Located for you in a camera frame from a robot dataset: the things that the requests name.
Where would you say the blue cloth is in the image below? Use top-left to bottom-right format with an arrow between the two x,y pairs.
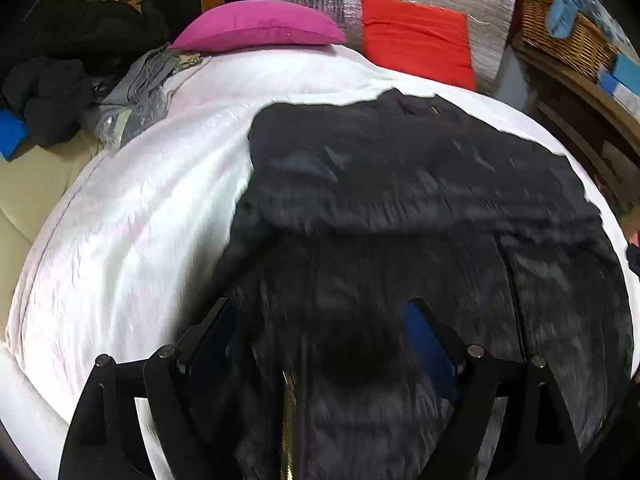
546,0 -> 593,38

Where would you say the white bed cover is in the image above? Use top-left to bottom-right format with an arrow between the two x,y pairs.
5,42 -> 636,480

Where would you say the pink pillow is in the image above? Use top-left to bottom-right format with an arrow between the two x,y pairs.
170,1 -> 347,53

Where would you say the beige sofa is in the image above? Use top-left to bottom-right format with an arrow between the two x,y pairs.
0,142 -> 108,331

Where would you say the pile of dark clothes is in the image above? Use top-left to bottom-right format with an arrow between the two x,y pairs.
0,0 -> 171,148

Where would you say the wicker basket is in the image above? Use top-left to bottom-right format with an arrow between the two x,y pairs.
520,0 -> 618,83

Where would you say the red pillow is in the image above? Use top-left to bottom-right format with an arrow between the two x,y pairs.
360,0 -> 477,92

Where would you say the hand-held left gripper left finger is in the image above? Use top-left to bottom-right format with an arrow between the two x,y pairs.
57,297 -> 241,480

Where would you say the grey garment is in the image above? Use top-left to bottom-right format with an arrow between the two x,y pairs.
80,45 -> 201,153

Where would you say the black quilted jacket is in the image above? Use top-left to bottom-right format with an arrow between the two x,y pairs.
220,87 -> 633,480

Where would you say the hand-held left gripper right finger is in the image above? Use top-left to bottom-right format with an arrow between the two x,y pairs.
402,297 -> 583,480

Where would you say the light blue cardboard box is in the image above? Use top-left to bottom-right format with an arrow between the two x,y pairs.
600,52 -> 640,111

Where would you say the wooden side shelf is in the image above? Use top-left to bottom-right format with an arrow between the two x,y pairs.
510,35 -> 640,221

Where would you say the blue garment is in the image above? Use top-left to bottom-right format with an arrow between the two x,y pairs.
0,109 -> 31,161

